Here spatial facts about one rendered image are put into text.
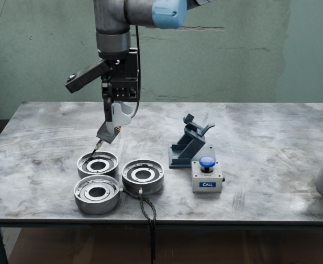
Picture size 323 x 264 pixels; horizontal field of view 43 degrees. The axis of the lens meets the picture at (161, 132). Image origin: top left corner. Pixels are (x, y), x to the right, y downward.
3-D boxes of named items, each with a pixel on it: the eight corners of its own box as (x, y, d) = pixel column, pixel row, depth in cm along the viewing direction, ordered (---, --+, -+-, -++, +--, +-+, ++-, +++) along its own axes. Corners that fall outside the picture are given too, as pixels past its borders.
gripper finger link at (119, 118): (131, 140, 99) (130, 103, 95) (106, 140, 99) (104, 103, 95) (132, 135, 101) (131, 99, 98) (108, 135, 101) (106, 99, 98)
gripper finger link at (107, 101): (111, 124, 95) (109, 87, 92) (104, 124, 95) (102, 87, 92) (113, 116, 100) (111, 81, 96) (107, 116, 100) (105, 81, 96)
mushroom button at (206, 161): (198, 180, 101) (199, 163, 98) (197, 171, 104) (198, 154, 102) (215, 180, 101) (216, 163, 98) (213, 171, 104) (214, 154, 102)
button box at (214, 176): (192, 193, 101) (193, 176, 98) (191, 175, 107) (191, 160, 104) (225, 193, 101) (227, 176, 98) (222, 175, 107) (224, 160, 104)
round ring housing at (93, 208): (80, 221, 92) (78, 207, 90) (71, 194, 100) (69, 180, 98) (125, 210, 95) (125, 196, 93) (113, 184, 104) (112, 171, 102)
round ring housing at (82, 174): (71, 172, 108) (69, 158, 106) (107, 159, 113) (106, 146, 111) (89, 192, 101) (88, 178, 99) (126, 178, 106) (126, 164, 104)
